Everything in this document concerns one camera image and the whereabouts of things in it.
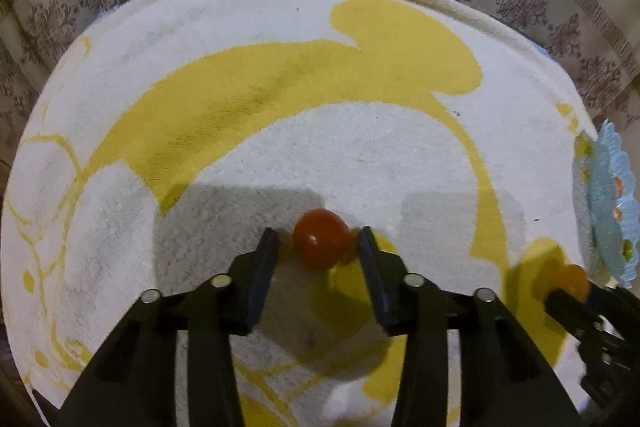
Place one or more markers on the green cherry tomato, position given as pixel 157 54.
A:
pixel 627 249

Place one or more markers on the white yellow patterned towel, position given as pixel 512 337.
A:
pixel 171 133

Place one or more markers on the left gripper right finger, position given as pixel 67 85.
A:
pixel 505 379

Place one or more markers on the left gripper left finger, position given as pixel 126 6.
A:
pixel 130 381

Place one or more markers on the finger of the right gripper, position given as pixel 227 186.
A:
pixel 575 317

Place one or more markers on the small red cherry tomato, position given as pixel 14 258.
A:
pixel 321 239

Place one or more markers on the blue plastic lattice basket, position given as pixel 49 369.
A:
pixel 596 161

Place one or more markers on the orange green tomato in basket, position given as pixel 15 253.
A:
pixel 619 186

